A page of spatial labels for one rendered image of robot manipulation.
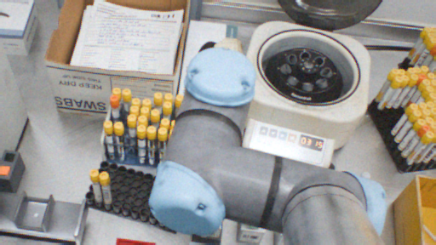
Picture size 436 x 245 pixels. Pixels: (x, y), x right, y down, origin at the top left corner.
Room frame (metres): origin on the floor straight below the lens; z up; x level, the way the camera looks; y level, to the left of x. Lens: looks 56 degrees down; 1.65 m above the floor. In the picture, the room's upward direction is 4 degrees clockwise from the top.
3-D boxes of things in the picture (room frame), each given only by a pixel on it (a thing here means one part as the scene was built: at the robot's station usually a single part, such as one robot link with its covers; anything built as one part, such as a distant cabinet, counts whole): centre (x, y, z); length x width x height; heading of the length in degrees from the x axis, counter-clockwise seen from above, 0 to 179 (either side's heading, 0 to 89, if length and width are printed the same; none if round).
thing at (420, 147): (0.52, -0.45, 0.93); 0.02 x 0.02 x 0.11
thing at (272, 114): (0.64, -0.24, 0.94); 0.30 x 0.24 x 0.12; 167
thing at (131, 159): (0.52, 0.03, 0.91); 0.20 x 0.10 x 0.07; 86
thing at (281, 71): (0.66, -0.24, 0.97); 0.15 x 0.15 x 0.07
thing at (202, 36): (0.69, -0.06, 0.92); 0.24 x 0.12 x 0.10; 176
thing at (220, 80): (0.35, -0.04, 1.23); 0.09 x 0.08 x 0.11; 168
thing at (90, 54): (0.72, 0.12, 0.95); 0.29 x 0.25 x 0.15; 176
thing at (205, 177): (0.25, -0.04, 1.23); 0.11 x 0.11 x 0.08; 78
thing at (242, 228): (0.36, -0.14, 0.91); 0.05 x 0.04 x 0.07; 176
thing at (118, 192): (0.41, 0.06, 0.93); 0.17 x 0.09 x 0.11; 76
